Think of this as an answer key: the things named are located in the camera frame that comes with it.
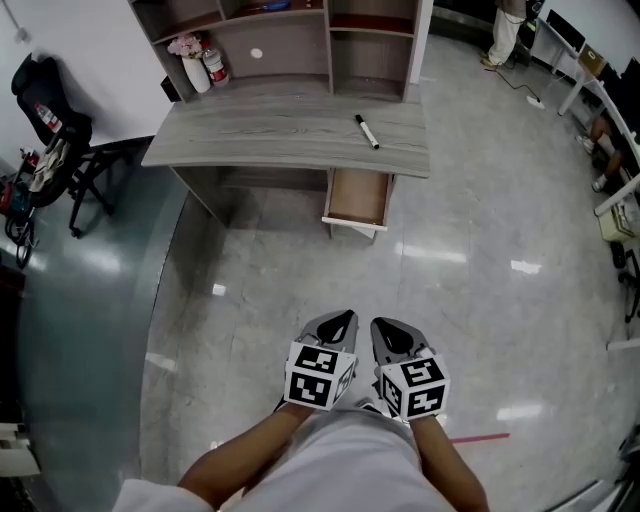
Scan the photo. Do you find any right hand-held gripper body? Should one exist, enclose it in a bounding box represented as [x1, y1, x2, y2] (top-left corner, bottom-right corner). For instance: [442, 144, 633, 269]
[369, 316, 451, 422]

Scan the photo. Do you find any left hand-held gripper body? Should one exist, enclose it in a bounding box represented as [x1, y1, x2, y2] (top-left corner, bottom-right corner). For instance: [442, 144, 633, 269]
[283, 308, 360, 412]

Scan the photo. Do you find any wooden drawer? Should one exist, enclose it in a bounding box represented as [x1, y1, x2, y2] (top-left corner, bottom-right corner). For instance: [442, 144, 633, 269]
[321, 167, 397, 232]

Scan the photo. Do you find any black white marker pen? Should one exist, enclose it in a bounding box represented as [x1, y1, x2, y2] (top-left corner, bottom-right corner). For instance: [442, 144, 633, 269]
[354, 114, 381, 151]

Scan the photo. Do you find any person's left forearm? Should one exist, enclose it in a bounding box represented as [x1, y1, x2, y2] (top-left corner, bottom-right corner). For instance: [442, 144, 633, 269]
[177, 401, 314, 512]

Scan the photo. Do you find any person's right forearm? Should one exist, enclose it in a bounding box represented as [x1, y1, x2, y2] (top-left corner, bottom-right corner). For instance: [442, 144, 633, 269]
[409, 413, 491, 512]

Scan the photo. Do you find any grey wooden desk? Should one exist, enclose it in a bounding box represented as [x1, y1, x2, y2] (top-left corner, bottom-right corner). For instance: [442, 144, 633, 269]
[141, 74, 432, 246]

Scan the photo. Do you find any person's black white shoe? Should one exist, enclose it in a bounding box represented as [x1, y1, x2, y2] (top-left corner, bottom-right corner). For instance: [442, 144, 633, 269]
[353, 397, 390, 417]

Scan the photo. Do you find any red floor tape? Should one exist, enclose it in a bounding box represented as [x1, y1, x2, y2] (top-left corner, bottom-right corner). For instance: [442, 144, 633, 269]
[448, 431, 512, 446]

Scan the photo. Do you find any person's white clothing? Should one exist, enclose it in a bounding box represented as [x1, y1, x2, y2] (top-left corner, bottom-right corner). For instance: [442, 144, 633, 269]
[112, 407, 454, 512]

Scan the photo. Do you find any black swivel chair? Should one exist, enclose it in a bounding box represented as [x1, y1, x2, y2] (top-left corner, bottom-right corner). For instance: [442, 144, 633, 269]
[609, 241, 640, 325]

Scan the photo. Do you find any beige box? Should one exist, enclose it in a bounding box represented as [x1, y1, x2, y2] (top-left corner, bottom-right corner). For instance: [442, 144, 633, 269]
[597, 198, 640, 244]

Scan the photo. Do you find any grey wooden shelf unit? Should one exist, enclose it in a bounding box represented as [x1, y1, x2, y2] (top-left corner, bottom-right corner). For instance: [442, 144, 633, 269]
[127, 0, 434, 104]

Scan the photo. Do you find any clear bottle with red label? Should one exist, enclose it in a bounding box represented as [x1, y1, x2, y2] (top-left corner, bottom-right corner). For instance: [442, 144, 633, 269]
[200, 40, 231, 89]

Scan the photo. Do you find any long white table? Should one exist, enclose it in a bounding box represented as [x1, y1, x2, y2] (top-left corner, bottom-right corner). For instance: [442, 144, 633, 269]
[529, 14, 640, 217]

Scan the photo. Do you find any white vase with pink flowers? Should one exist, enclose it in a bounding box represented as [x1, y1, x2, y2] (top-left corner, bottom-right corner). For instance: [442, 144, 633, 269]
[166, 32, 213, 95]

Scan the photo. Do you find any beige cloth bag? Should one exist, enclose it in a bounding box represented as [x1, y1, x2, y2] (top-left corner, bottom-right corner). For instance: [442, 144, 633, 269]
[27, 138, 77, 195]

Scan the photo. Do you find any cart with red tools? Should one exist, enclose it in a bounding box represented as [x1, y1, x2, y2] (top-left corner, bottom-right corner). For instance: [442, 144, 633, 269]
[0, 146, 42, 271]

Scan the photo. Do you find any cardboard box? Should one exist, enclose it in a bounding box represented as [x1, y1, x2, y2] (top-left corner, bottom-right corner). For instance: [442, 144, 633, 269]
[578, 43, 609, 77]

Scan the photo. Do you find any black office chair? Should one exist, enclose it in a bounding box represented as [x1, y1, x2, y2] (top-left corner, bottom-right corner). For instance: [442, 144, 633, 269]
[10, 51, 137, 239]

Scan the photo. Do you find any small bottle with red label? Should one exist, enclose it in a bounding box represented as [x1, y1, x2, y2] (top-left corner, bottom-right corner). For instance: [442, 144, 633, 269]
[33, 103, 64, 134]

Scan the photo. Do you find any black monitor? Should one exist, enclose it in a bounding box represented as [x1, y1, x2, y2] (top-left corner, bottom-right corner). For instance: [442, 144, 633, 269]
[544, 8, 587, 52]

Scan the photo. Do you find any black cable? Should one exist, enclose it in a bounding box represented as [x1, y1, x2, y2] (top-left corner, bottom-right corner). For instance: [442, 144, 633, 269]
[492, 62, 532, 99]

